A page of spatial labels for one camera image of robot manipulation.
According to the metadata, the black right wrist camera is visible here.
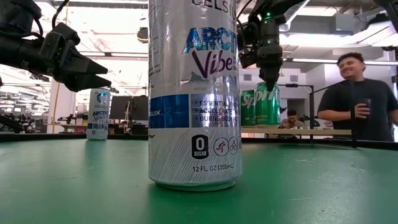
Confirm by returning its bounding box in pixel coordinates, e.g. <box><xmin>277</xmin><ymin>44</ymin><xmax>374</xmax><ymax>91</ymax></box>
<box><xmin>237</xmin><ymin>23</ymin><xmax>259</xmax><ymax>70</ymax></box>

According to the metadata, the wooden shelf board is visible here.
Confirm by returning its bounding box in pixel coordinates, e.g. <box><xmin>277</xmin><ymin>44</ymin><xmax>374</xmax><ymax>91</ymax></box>
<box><xmin>241</xmin><ymin>124</ymin><xmax>353</xmax><ymax>136</ymax></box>

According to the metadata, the green Sprite can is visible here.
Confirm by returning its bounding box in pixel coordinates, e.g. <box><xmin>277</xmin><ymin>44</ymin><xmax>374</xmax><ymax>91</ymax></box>
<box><xmin>254</xmin><ymin>82</ymin><xmax>282</xmax><ymax>126</ymax></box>
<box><xmin>240</xmin><ymin>89</ymin><xmax>257</xmax><ymax>127</ymax></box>

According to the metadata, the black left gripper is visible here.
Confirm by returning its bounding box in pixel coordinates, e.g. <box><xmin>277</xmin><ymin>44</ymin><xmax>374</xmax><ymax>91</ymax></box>
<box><xmin>39</xmin><ymin>22</ymin><xmax>113</xmax><ymax>93</ymax></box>

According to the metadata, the white column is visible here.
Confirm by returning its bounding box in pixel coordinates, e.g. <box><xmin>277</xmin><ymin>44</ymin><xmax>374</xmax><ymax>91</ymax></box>
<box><xmin>47</xmin><ymin>78</ymin><xmax>77</xmax><ymax>135</ymax></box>

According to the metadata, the white Celsius can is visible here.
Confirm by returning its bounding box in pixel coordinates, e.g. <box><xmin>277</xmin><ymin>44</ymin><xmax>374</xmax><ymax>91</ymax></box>
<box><xmin>147</xmin><ymin>0</ymin><xmax>243</xmax><ymax>192</ymax></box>
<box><xmin>86</xmin><ymin>88</ymin><xmax>111</xmax><ymax>142</ymax></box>

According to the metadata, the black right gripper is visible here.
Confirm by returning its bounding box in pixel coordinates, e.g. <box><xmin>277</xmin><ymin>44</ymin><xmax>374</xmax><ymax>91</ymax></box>
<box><xmin>256</xmin><ymin>14</ymin><xmax>287</xmax><ymax>92</ymax></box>

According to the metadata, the person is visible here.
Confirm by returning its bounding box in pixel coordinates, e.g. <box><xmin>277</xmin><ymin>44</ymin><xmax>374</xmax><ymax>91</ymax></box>
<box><xmin>279</xmin><ymin>109</ymin><xmax>307</xmax><ymax>129</ymax></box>
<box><xmin>317</xmin><ymin>51</ymin><xmax>398</xmax><ymax>142</ymax></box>

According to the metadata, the black computer monitor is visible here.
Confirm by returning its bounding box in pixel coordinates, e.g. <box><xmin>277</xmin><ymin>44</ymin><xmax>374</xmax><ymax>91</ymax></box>
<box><xmin>109</xmin><ymin>95</ymin><xmax>132</xmax><ymax>121</ymax></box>
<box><xmin>130</xmin><ymin>95</ymin><xmax>149</xmax><ymax>121</ymax></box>

